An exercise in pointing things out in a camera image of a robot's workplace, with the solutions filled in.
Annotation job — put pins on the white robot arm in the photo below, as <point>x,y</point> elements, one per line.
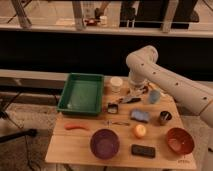
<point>194,96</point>

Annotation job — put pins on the white plastic cup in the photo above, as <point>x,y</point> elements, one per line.
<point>116,84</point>

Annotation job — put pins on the light blue cup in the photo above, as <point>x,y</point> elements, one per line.
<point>154,96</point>

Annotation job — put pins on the green plastic tray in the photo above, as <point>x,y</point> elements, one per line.
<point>82,95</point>

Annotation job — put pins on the dark red dried chilies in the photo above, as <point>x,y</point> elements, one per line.
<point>137,91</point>

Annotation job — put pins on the metal spoon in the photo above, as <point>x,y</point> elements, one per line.
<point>108,122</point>

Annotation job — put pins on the blue sponge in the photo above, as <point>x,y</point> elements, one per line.
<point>139,115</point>

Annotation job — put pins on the orange carrot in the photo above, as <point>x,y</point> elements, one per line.
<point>73,126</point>

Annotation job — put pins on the purple bowl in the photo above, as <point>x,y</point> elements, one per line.
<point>104,144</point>

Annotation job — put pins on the dark metal can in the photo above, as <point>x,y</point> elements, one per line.
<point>164,117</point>

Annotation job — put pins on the black rectangular block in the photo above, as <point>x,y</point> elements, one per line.
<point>144,151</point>

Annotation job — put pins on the orange bowl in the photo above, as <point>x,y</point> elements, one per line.
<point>180,141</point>

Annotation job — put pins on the black tripod stand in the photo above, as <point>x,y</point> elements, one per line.
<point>9,129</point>

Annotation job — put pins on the black handled tool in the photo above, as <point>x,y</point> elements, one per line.
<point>128,100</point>

